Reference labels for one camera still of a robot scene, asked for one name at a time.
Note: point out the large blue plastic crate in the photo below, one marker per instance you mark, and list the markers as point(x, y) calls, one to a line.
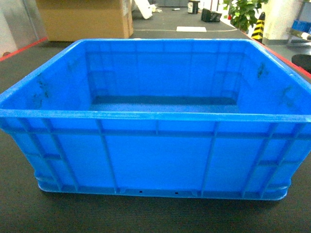
point(183, 118)

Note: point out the black box on floor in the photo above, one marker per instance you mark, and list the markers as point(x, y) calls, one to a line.
point(210, 16)

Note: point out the large cardboard box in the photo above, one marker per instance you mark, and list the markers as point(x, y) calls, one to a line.
point(72, 20)

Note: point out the metal shelf with blue bin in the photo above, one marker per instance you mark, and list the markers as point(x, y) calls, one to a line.
point(299, 33)

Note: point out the white floor mat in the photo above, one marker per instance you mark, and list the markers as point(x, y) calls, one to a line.
point(191, 29)

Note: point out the white foam piece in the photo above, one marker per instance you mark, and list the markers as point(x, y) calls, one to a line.
point(144, 7)

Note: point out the yellow black striped bollard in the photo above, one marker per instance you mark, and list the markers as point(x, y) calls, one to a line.
point(259, 28)

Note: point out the green potted plant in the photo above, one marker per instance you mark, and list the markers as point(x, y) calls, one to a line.
point(242, 13)

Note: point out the black round stool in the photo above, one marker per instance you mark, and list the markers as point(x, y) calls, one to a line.
point(303, 61)

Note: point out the black conveyor belt table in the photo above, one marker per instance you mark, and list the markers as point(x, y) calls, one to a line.
point(24, 208)

